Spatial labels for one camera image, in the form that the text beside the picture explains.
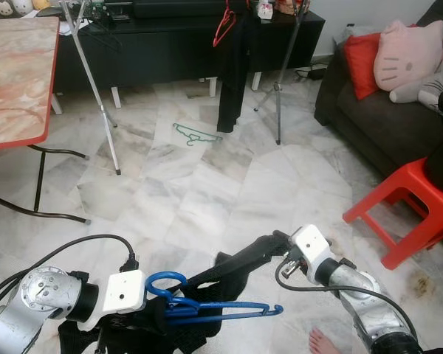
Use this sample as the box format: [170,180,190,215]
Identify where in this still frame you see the plain black shirt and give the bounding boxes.
[55,232,293,354]

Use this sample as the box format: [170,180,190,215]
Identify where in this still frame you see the blue clothes hanger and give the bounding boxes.
[144,271,285,327]

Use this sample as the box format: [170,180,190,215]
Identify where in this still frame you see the red plastic clothes hanger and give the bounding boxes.
[212,0,238,49]

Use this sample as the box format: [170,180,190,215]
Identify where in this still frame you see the green clothes hanger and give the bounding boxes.
[172,122,224,148]

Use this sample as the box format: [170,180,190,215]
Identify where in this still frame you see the bare person foot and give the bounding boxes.
[308,327,349,354]

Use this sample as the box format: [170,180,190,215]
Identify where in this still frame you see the red plastic stool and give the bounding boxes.
[343,156,443,271]

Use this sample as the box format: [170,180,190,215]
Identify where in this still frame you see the dark brown fabric sofa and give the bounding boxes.
[314,0,443,194]

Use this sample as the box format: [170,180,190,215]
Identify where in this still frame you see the black power adapter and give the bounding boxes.
[294,63,330,82]

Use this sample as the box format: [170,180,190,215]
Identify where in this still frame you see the black shirt with logo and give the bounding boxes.
[216,6,264,134]

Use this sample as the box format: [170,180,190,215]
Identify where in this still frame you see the red cushion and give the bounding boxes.
[343,31,385,101]

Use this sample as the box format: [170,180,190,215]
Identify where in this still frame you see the grey white plush animal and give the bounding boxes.
[389,50,443,113]

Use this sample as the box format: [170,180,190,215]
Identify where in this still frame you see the silver metal clothes rack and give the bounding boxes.
[58,0,312,176]

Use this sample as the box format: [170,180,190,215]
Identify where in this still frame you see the pink cat face pillow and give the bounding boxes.
[374,20,443,92]

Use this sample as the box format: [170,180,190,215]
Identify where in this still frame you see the white lace covered box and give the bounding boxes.
[342,22,377,41]

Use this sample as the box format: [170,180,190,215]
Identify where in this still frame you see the white pink tissue box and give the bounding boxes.
[257,0,275,20]

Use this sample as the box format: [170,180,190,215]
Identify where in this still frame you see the red robed figurine statue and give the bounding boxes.
[275,0,311,15]

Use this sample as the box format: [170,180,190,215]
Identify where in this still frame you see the black low tv cabinet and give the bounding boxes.
[53,0,326,110]

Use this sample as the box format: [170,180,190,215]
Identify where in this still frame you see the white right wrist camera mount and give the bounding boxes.
[289,224,335,285]

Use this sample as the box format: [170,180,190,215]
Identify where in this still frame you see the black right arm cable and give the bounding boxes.
[274,253,420,344]

